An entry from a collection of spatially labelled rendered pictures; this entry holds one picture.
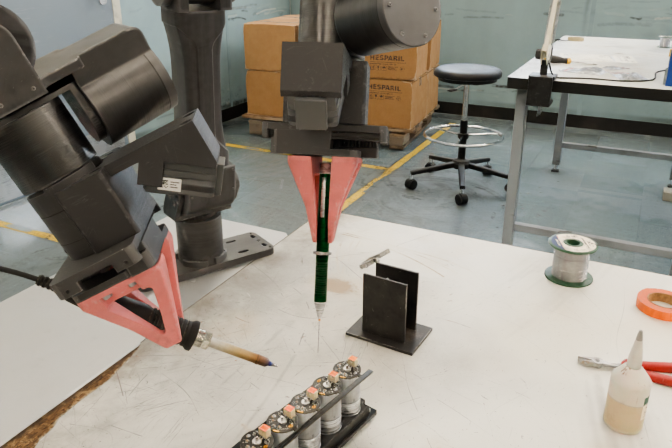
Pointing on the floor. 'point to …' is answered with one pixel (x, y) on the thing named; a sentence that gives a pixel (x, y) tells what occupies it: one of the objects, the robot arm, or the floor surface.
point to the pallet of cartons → (392, 85)
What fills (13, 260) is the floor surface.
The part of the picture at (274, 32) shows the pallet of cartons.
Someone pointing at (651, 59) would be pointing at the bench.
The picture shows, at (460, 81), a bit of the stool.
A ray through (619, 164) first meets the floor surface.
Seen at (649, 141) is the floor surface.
